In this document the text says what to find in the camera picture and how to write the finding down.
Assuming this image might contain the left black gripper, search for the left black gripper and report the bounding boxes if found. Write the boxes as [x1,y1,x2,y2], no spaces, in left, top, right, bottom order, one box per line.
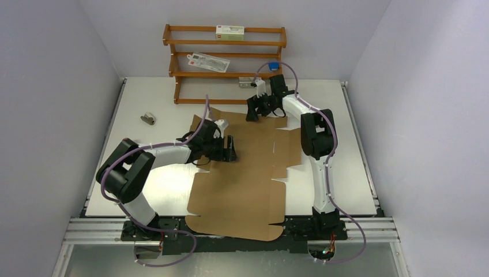
[202,134,238,162]

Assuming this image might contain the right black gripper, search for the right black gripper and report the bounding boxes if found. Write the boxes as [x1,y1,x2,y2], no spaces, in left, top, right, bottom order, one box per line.
[246,90,278,122]

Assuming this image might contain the brown cardboard box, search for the brown cardboard box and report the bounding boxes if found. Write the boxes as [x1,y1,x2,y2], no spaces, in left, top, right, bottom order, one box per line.
[187,108,302,226]

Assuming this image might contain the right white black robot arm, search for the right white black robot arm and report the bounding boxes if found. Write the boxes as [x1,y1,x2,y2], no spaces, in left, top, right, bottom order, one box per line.
[246,74,340,239]

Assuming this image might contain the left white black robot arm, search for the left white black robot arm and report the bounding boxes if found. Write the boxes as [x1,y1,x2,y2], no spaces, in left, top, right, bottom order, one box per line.
[96,119,237,240]

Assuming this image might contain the small white red box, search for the small white red box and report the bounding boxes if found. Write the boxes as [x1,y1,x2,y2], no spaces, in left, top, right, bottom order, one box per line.
[238,77,256,88]

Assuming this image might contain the white green box top shelf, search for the white green box top shelf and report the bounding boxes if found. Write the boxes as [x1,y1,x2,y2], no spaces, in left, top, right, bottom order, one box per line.
[215,25,245,41]

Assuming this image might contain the small blue object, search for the small blue object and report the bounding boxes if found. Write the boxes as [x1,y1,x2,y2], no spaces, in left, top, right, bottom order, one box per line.
[268,62,280,72]

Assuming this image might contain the wooden three-tier shelf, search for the wooden three-tier shelf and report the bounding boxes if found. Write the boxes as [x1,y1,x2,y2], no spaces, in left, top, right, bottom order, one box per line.
[162,24,287,104]

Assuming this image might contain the clear plastic blister package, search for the clear plastic blister package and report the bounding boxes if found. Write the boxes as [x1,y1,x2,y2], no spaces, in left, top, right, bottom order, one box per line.
[186,53,231,73]

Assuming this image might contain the small grey brown clip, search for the small grey brown clip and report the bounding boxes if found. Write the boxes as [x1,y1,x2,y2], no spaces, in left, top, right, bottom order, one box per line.
[140,112,156,125]

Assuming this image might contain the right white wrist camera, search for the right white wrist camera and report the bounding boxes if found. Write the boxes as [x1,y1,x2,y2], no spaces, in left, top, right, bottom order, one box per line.
[254,79,266,98]

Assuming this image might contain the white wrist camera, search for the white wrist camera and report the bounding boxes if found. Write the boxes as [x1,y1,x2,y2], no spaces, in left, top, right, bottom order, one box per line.
[214,119,229,133]
[254,79,266,98]

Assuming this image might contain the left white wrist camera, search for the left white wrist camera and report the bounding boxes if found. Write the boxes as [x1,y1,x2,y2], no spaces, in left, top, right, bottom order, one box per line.
[214,119,229,133]

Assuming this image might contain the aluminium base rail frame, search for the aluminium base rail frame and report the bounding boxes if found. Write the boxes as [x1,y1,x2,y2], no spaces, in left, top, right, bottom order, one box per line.
[63,216,400,255]

